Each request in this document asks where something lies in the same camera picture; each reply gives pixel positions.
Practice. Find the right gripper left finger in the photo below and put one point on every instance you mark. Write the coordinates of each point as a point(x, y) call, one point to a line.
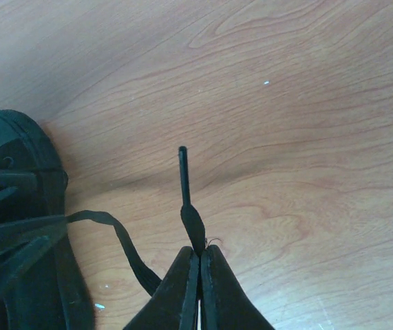
point(174, 305)

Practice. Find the black shoelace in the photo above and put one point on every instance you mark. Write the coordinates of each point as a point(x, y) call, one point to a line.
point(190, 217)

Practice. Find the black canvas shoe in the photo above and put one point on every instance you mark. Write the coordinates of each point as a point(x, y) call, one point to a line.
point(41, 285)

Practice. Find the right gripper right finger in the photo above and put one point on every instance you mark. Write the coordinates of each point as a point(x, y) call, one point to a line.
point(224, 303)

